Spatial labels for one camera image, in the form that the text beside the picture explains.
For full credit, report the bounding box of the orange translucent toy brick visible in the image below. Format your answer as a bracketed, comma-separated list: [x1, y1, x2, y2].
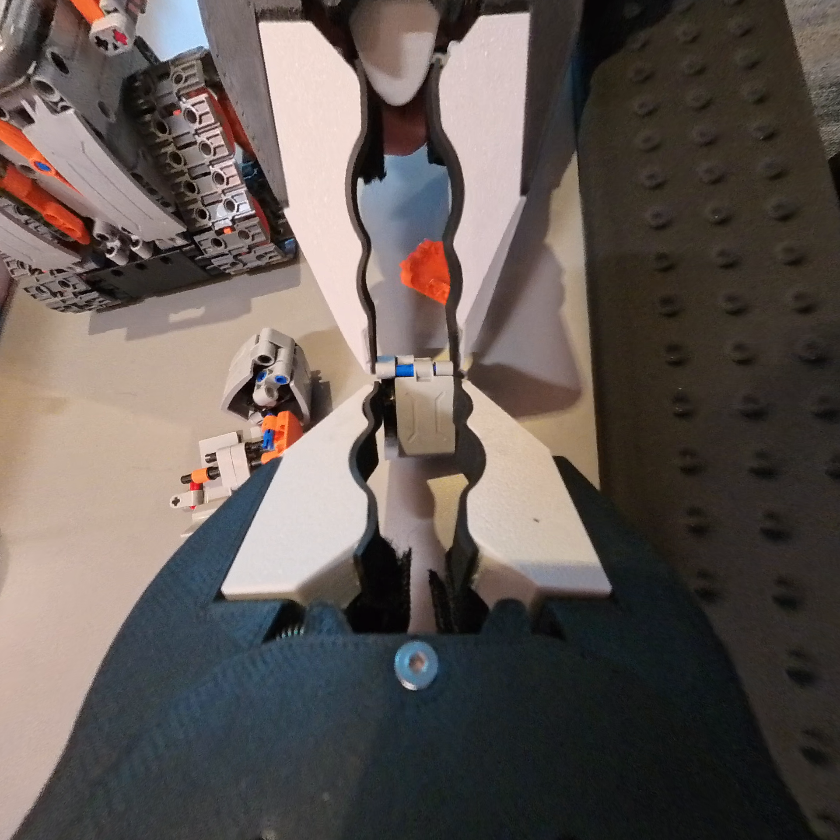
[400, 239, 454, 304]

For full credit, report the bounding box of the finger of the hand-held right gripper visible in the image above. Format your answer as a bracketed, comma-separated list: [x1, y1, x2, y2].
[258, 18, 388, 371]
[427, 12, 532, 376]

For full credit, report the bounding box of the grey orange toy brick assembly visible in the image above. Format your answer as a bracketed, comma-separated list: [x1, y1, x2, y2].
[169, 412, 304, 540]

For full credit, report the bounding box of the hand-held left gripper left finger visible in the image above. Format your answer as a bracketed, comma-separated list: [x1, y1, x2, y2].
[220, 384, 385, 603]

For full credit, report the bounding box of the grey panel wheel toy assembly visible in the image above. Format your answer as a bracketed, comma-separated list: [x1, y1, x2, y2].
[223, 328, 315, 424]
[374, 354, 460, 460]

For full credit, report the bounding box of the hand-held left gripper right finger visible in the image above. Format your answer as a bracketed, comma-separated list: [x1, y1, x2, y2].
[451, 386, 614, 603]

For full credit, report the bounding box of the grey orange toy tracked vehicle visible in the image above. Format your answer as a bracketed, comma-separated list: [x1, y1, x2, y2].
[0, 0, 298, 315]

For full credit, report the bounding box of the black perforated pad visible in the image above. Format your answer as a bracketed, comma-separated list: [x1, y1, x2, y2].
[574, 0, 840, 840]

